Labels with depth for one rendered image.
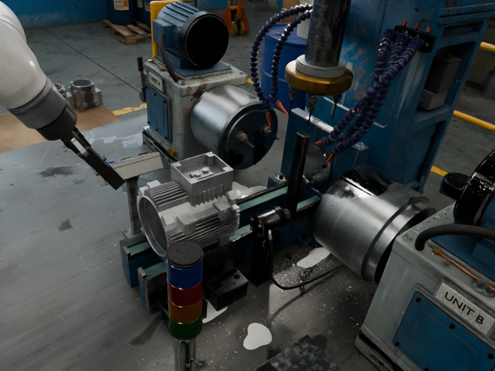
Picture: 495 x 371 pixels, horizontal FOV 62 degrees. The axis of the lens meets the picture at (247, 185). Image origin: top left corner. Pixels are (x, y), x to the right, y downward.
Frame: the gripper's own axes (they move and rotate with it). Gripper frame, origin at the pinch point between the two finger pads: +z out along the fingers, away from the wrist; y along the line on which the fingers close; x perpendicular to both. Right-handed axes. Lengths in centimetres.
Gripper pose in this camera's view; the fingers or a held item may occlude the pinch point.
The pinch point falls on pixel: (110, 176)
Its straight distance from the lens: 98.1
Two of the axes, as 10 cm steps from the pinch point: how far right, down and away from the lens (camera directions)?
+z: 3.3, 5.6, 7.6
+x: -7.3, 6.6, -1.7
